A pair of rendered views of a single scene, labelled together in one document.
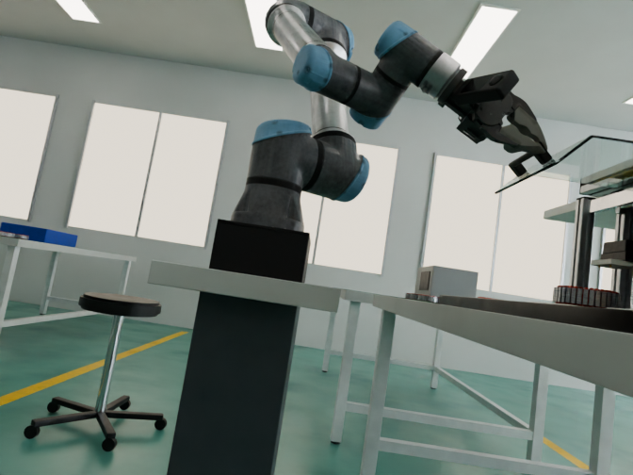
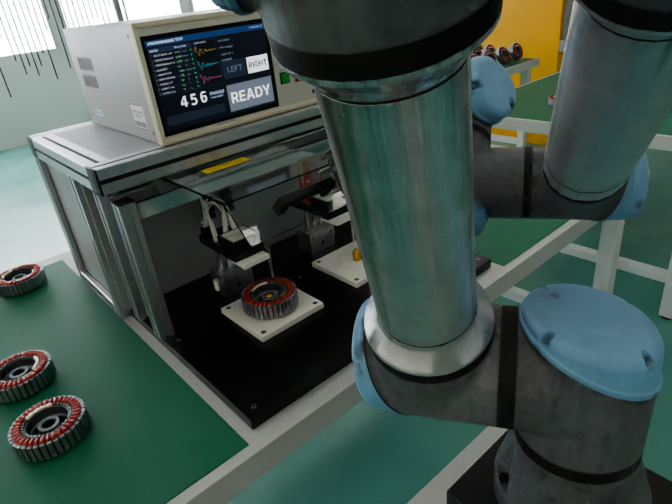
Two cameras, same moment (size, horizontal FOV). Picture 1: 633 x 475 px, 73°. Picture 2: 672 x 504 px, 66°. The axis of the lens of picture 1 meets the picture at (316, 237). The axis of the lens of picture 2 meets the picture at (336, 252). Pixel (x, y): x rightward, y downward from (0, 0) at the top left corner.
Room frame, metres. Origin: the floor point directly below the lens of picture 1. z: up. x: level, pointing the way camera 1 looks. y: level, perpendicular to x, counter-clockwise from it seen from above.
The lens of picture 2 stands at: (1.27, 0.25, 1.34)
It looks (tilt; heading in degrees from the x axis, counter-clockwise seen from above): 27 degrees down; 231
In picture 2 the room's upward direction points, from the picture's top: 7 degrees counter-clockwise
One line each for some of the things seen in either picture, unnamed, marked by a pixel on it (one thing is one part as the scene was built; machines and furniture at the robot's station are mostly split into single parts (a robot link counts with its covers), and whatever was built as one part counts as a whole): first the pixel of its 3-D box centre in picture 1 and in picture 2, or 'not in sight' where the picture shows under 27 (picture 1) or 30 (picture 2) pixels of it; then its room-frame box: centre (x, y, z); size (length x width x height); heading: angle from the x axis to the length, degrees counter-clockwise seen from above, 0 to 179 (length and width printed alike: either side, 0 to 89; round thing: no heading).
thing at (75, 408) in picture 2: not in sight; (50, 426); (1.25, -0.54, 0.77); 0.11 x 0.11 x 0.04
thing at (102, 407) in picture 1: (112, 360); not in sight; (1.98, 0.81, 0.28); 0.54 x 0.49 x 0.56; 90
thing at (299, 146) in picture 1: (283, 155); (576, 369); (0.88, 0.10, 1.01); 0.13 x 0.12 x 0.14; 120
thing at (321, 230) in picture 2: not in sight; (316, 236); (0.58, -0.67, 0.80); 0.08 x 0.05 x 0.06; 0
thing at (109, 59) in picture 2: not in sight; (204, 62); (0.69, -0.85, 1.22); 0.44 x 0.39 x 0.20; 0
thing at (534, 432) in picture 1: (405, 352); not in sight; (3.08, -0.74, 0.38); 1.85 x 1.10 x 0.75; 0
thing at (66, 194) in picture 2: not in sight; (84, 233); (1.03, -0.93, 0.91); 0.28 x 0.03 x 0.32; 90
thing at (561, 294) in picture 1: (586, 298); (269, 297); (0.82, -0.53, 0.80); 0.11 x 0.11 x 0.04
